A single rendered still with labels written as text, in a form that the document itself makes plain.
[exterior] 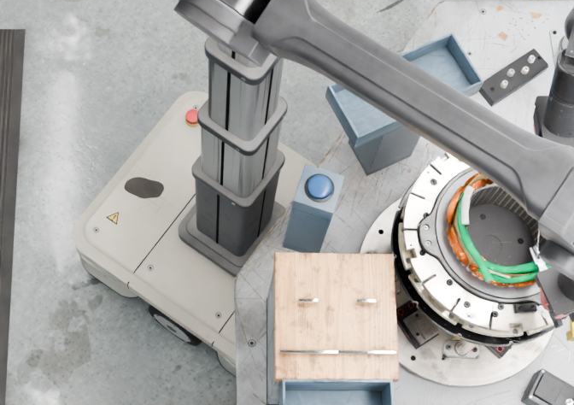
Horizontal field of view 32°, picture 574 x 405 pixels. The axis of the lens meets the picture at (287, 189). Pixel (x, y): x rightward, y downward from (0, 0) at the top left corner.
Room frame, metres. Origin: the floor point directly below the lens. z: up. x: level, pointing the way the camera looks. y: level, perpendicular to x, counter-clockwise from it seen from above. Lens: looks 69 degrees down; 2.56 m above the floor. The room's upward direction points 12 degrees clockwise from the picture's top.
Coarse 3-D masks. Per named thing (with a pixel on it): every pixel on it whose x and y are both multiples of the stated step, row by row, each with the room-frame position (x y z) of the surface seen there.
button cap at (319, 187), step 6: (312, 180) 0.62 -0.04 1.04; (318, 180) 0.62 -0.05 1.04; (324, 180) 0.62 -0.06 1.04; (312, 186) 0.61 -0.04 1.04; (318, 186) 0.61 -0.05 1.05; (324, 186) 0.61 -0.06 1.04; (330, 186) 0.61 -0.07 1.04; (312, 192) 0.60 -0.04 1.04; (318, 192) 0.60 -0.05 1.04; (324, 192) 0.60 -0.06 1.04; (330, 192) 0.60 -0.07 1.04; (318, 198) 0.59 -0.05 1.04
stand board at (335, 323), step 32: (288, 256) 0.47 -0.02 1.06; (320, 256) 0.48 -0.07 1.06; (352, 256) 0.49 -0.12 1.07; (384, 256) 0.51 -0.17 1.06; (288, 288) 0.42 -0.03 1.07; (320, 288) 0.43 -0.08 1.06; (352, 288) 0.44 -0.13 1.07; (384, 288) 0.45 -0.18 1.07; (288, 320) 0.37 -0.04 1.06; (320, 320) 0.38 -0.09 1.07; (352, 320) 0.39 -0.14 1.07; (384, 320) 0.40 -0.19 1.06
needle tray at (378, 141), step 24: (432, 48) 0.91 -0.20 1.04; (456, 48) 0.91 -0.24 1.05; (432, 72) 0.87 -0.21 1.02; (456, 72) 0.88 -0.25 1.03; (336, 96) 0.77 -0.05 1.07; (360, 120) 0.75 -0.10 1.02; (384, 120) 0.76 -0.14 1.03; (360, 144) 0.71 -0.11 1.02; (384, 144) 0.76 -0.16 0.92; (408, 144) 0.80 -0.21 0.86
